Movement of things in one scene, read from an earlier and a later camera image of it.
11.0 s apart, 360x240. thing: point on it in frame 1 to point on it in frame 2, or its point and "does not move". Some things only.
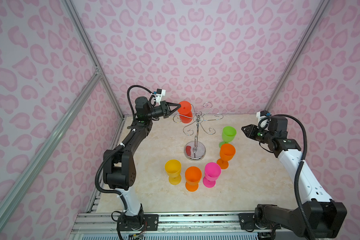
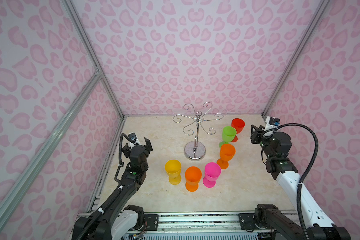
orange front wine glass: [227, 151] does not move
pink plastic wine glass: [212, 171] does not move
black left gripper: [164, 105] to [148, 147]
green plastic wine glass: [228, 134] does not move
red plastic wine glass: [185, 109] to [239, 124]
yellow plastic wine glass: [173, 168] does not move
